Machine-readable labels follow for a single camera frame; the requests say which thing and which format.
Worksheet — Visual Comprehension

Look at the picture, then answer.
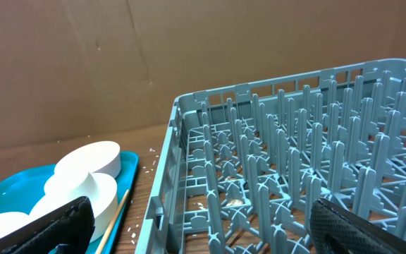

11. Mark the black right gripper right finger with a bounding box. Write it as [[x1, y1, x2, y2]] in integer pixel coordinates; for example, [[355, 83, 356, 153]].
[[309, 198, 406, 254]]

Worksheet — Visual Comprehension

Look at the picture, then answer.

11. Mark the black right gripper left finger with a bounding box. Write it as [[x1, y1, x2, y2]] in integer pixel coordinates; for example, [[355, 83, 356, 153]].
[[0, 196, 95, 254]]

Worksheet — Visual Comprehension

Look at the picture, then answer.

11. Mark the grey dishwasher rack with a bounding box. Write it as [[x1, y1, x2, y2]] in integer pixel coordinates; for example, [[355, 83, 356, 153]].
[[136, 59, 406, 253]]

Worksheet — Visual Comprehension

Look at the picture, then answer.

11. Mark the white cup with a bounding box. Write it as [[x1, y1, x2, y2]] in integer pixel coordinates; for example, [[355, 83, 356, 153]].
[[44, 171, 98, 200]]

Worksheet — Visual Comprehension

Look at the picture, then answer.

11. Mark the wooden chopstick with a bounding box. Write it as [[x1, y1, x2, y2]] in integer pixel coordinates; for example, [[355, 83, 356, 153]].
[[95, 189, 130, 254]]

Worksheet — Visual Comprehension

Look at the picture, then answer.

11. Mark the pink white bowl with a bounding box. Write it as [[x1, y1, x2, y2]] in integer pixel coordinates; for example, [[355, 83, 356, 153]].
[[54, 140, 121, 178]]

